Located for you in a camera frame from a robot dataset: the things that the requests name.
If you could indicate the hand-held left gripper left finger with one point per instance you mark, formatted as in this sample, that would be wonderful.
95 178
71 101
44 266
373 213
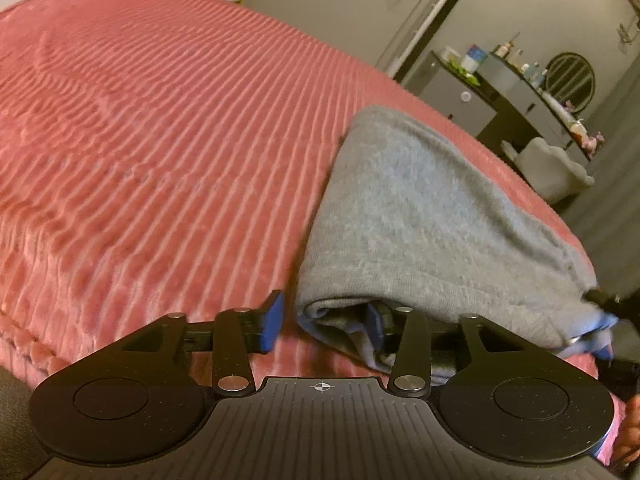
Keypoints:
272 325

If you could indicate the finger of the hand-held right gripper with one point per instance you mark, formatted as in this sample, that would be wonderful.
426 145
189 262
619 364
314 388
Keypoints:
605 337
602 300

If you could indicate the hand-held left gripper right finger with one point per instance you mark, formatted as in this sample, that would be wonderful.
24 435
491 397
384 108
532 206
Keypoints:
374 327

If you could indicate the grey pants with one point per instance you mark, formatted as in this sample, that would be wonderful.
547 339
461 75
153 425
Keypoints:
425 210

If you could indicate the person's right hand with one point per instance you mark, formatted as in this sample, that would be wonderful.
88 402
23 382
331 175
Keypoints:
631 427

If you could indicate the white upholstered chair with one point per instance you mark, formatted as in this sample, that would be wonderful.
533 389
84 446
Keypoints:
550 172

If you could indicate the grey curtain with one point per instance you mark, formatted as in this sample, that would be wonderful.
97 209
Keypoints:
615 160

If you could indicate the pink plush toy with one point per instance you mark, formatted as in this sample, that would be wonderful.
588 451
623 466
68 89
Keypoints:
594 141

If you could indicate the grey vanity dresser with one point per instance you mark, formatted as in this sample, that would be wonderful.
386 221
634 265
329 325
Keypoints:
530 105

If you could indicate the round mirror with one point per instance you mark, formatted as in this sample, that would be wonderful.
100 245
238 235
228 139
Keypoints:
570 82

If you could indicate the pink ribbed blanket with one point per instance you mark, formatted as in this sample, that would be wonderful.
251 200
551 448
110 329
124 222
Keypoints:
150 135

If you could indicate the light blue bottle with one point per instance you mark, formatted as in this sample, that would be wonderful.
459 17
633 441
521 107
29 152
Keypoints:
536 76

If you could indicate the grey cabinet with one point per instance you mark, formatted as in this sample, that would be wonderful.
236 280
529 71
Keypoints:
450 95

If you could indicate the white bottle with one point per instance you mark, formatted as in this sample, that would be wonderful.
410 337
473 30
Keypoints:
524 67

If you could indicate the green tray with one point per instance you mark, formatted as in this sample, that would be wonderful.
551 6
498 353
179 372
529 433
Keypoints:
465 72

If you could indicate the brown diffuser bottle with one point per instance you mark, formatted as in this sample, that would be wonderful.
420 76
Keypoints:
502 49

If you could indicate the white blue canister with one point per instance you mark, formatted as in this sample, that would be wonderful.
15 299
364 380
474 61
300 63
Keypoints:
474 58

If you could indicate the white tall column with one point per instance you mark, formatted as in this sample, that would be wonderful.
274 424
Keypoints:
430 20

